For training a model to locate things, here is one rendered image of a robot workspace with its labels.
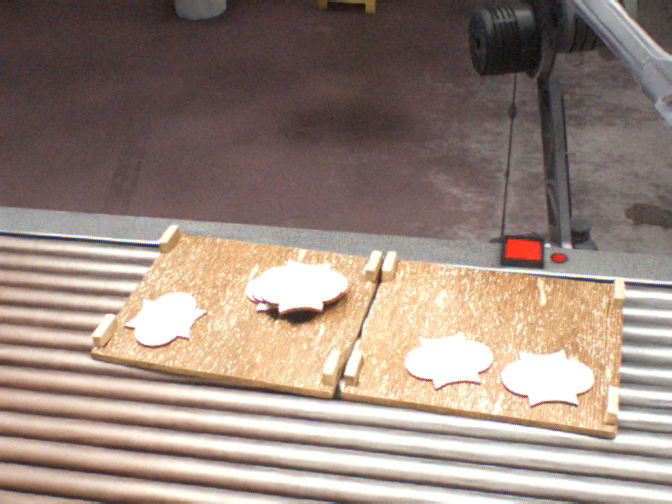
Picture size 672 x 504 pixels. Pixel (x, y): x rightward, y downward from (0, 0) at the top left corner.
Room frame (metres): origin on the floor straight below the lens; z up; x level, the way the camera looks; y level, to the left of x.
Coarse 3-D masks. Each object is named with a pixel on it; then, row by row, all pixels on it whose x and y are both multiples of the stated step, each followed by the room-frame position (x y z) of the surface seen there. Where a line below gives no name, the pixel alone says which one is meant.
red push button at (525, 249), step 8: (512, 240) 1.52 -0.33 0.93; (520, 240) 1.52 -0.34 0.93; (528, 240) 1.52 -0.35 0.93; (512, 248) 1.49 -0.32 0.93; (520, 248) 1.49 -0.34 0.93; (528, 248) 1.49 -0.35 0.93; (536, 248) 1.49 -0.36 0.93; (512, 256) 1.47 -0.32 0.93; (520, 256) 1.47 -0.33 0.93; (528, 256) 1.47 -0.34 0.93; (536, 256) 1.47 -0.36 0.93
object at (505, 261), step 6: (504, 240) 1.52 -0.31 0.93; (534, 240) 1.52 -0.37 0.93; (540, 240) 1.51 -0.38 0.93; (504, 246) 1.50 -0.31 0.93; (504, 252) 1.48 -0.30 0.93; (504, 258) 1.46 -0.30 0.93; (510, 258) 1.46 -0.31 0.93; (516, 258) 1.46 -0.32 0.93; (522, 258) 1.46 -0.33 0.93; (540, 258) 1.46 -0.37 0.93; (504, 264) 1.46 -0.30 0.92; (510, 264) 1.46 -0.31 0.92; (516, 264) 1.46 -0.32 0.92; (522, 264) 1.45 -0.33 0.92; (528, 264) 1.45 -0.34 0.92; (534, 264) 1.45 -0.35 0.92; (540, 264) 1.45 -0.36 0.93
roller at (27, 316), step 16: (0, 304) 1.43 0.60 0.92; (0, 320) 1.40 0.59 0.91; (16, 320) 1.39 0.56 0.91; (32, 320) 1.38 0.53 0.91; (48, 320) 1.38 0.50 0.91; (64, 320) 1.37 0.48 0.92; (80, 320) 1.37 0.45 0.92; (96, 320) 1.37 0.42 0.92; (624, 368) 1.17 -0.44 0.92; (640, 368) 1.17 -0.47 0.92; (656, 368) 1.17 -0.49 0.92; (640, 384) 1.15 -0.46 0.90; (656, 384) 1.15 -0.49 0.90
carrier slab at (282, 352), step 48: (192, 240) 1.56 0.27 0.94; (144, 288) 1.43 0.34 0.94; (192, 288) 1.42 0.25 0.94; (240, 288) 1.41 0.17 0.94; (192, 336) 1.29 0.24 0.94; (240, 336) 1.28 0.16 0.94; (288, 336) 1.28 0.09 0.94; (336, 336) 1.27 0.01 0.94; (288, 384) 1.16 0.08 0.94; (336, 384) 1.16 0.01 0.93
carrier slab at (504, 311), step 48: (384, 288) 1.39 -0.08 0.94; (432, 288) 1.38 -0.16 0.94; (480, 288) 1.37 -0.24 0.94; (528, 288) 1.37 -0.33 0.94; (576, 288) 1.36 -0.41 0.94; (384, 336) 1.26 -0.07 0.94; (432, 336) 1.26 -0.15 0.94; (480, 336) 1.25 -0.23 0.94; (528, 336) 1.24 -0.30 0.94; (576, 336) 1.24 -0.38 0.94; (384, 384) 1.15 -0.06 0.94; (432, 384) 1.14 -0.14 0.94; (576, 432) 1.04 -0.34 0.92
